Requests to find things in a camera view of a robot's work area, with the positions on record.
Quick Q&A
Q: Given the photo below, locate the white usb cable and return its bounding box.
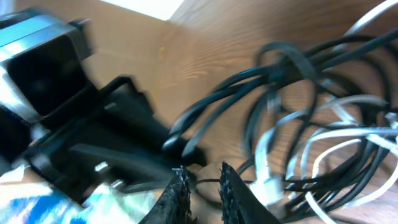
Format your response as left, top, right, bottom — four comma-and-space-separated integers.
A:
248, 0, 398, 224

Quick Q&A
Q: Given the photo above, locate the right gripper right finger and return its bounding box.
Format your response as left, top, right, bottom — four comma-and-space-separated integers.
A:
220, 162, 281, 224

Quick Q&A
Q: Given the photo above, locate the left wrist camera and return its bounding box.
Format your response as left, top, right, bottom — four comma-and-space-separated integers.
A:
1, 8, 98, 128

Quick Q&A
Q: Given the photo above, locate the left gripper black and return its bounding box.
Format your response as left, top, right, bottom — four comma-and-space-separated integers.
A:
21, 77, 207, 204

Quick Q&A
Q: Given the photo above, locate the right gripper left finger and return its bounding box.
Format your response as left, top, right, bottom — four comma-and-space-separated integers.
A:
139, 167, 192, 224

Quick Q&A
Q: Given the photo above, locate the black usb cable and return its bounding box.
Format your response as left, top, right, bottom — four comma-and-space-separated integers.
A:
161, 29, 398, 223

